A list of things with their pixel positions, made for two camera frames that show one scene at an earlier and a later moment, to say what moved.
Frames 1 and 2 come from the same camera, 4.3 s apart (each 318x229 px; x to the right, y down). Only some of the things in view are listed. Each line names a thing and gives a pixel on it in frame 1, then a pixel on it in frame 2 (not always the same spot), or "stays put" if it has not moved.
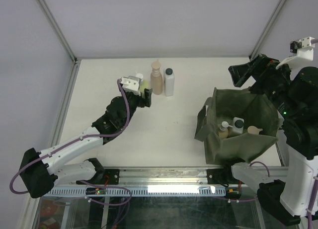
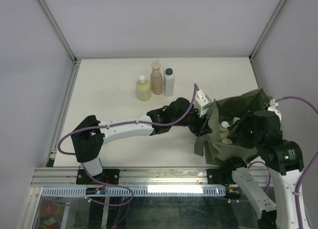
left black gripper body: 134,101 → 192,120
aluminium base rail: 188,177 stays put
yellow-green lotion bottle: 145,84 stays put
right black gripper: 261,67 → 239,124
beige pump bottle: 156,79 stays put
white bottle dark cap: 169,79 stays put
